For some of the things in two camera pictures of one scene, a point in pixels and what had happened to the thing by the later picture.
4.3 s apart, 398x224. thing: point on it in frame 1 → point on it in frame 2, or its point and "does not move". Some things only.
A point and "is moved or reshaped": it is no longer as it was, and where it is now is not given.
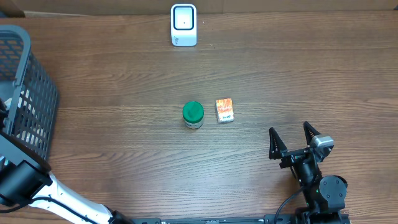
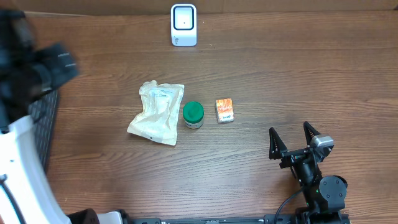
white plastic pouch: x=27 y=126 is moved or reshaped
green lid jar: x=193 y=113 does not move
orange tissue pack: x=224 y=111 does not move
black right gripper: x=278 y=147 does not move
